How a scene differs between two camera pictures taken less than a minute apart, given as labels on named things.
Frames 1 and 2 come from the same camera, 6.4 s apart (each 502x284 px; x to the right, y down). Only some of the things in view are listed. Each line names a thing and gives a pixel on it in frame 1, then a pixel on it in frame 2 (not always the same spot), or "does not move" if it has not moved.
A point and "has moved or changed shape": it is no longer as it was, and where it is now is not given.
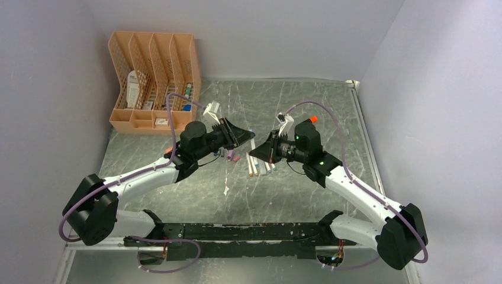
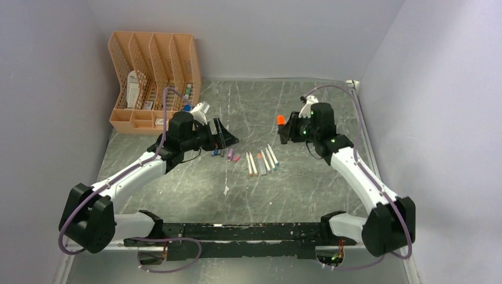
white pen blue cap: (252, 140) has moved or changed shape
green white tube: (187, 91) does not move
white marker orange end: (250, 171) does not move
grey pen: (268, 167) does not move
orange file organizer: (149, 66) does not move
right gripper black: (267, 151) to (286, 132)
